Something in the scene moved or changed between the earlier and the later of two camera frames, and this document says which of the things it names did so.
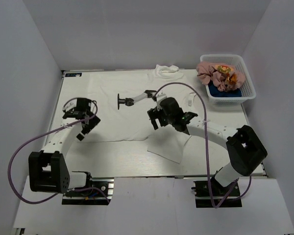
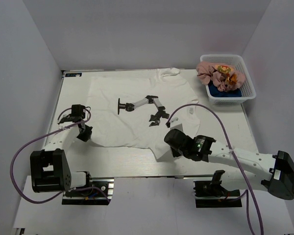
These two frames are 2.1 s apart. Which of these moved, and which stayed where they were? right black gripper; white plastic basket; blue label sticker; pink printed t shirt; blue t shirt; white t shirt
Moved: right black gripper; white t shirt
Stayed: pink printed t shirt; white plastic basket; blue t shirt; blue label sticker
